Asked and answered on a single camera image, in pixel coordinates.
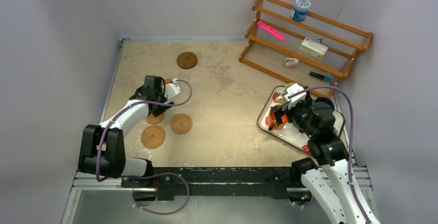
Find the wooden tiered shelf rack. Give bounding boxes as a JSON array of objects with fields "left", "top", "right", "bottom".
[{"left": 239, "top": 0, "right": 373, "bottom": 87}]

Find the orange mug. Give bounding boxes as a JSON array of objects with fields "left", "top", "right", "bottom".
[{"left": 265, "top": 105, "right": 288, "bottom": 131}]

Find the dark brown wooden coaster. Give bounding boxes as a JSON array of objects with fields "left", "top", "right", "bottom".
[{"left": 177, "top": 52, "right": 198, "bottom": 69}]

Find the light green mug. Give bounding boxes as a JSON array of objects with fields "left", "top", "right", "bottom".
[{"left": 274, "top": 83, "right": 306, "bottom": 106}]

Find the strawberry print tray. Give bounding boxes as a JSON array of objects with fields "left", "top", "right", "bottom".
[{"left": 257, "top": 86, "right": 346, "bottom": 154}]

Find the woven rattan coaster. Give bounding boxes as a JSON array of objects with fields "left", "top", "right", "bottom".
[
  {"left": 170, "top": 113, "right": 193, "bottom": 134},
  {"left": 140, "top": 125, "right": 166, "bottom": 149}
]

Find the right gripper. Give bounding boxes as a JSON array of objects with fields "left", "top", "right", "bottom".
[{"left": 271, "top": 97, "right": 317, "bottom": 138}]

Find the black blue marker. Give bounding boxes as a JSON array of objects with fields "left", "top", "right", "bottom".
[{"left": 309, "top": 71, "right": 332, "bottom": 83}]

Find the dark grey mug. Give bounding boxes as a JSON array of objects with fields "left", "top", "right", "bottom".
[{"left": 314, "top": 97, "right": 335, "bottom": 110}]

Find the pink highlighter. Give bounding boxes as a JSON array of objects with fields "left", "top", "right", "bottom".
[{"left": 257, "top": 20, "right": 285, "bottom": 41}]

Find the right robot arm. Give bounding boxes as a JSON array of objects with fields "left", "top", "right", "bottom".
[{"left": 271, "top": 83, "right": 379, "bottom": 223}]

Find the green white box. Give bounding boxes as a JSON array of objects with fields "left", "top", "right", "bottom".
[{"left": 299, "top": 37, "right": 328, "bottom": 59}]

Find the blue white jar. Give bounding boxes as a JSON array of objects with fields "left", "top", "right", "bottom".
[{"left": 290, "top": 0, "right": 311, "bottom": 22}]

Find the black aluminium mounting rail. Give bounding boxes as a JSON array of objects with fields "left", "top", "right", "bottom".
[{"left": 61, "top": 166, "right": 381, "bottom": 224}]

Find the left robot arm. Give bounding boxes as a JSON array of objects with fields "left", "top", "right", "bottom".
[{"left": 78, "top": 75, "right": 182, "bottom": 187}]

